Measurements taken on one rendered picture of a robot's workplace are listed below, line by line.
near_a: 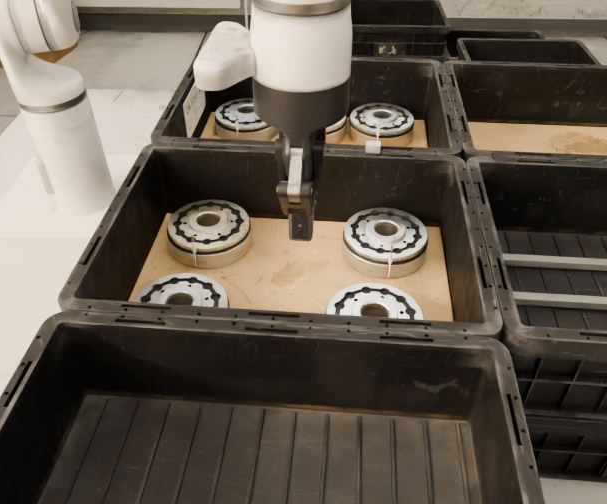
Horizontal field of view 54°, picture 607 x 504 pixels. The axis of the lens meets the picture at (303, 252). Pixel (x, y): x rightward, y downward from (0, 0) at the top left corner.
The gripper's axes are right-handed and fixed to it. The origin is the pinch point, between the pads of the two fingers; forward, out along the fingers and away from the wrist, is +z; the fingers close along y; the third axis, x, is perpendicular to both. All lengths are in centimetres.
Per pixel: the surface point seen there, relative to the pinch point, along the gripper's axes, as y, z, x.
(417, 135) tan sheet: 45.3, 14.9, -14.8
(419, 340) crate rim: -8.4, 5.7, -10.9
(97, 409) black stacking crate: -11.0, 15.6, 18.5
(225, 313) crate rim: -7.1, 5.4, 6.0
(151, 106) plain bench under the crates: 77, 28, 41
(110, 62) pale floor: 266, 97, 131
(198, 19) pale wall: 318, 89, 93
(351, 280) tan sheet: 9.2, 15.2, -5.1
